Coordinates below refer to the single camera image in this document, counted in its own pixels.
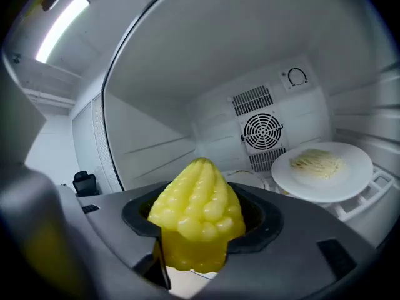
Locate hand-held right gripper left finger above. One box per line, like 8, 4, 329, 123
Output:
0, 166, 171, 300

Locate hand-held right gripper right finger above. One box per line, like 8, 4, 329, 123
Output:
174, 182, 378, 300

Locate pile of pale noodles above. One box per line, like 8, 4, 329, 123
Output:
289, 148, 346, 181

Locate long ceiling light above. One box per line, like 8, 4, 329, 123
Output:
34, 0, 91, 64

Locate black office chair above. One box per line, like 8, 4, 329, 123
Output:
72, 170, 101, 198

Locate yellow corn cob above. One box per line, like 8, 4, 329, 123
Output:
147, 157, 247, 274

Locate black mini fridge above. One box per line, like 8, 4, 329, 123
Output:
102, 0, 400, 258

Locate white plate with noodles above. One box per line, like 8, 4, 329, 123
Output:
271, 141, 374, 204

